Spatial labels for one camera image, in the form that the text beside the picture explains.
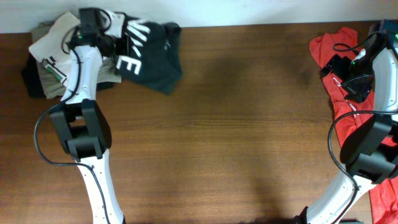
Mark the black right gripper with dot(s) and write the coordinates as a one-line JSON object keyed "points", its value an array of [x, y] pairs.
{"points": [[337, 70]]}

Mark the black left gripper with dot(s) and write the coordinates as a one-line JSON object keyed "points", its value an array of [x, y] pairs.
{"points": [[124, 49]]}

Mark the red t-shirt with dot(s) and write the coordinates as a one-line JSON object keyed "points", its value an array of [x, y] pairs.
{"points": [[384, 196]]}

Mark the dark green t-shirt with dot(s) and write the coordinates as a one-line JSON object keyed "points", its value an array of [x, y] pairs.
{"points": [[151, 54]]}

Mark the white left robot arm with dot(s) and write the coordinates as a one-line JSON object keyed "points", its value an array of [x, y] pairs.
{"points": [[84, 132]]}

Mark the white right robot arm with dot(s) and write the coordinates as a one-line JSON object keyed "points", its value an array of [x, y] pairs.
{"points": [[365, 160]]}

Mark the white folded t-shirt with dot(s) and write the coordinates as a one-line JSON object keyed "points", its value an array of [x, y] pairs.
{"points": [[49, 46]]}

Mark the olive folded garment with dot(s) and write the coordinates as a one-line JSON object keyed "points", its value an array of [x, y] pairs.
{"points": [[52, 86]]}

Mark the black folded garment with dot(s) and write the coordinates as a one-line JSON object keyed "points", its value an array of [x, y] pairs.
{"points": [[31, 78]]}

